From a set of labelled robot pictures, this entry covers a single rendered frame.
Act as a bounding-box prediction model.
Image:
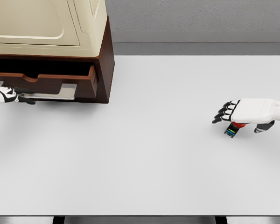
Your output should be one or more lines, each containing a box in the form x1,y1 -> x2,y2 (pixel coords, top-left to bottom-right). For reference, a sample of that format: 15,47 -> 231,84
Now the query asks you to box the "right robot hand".
211,98 -> 280,134

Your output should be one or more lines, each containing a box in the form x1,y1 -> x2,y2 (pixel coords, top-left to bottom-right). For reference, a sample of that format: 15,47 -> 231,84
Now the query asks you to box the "brown wooden drawer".
0,64 -> 99,101

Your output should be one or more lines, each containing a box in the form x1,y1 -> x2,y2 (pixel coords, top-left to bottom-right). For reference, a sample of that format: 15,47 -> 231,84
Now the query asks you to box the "brown cabinet with cream top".
0,0 -> 115,105

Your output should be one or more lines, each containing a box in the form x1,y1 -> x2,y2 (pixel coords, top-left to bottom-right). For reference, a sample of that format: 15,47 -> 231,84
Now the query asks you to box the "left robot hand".
0,86 -> 36,139

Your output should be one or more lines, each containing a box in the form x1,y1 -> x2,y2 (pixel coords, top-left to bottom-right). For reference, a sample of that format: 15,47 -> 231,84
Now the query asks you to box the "black switch with red button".
223,121 -> 246,139

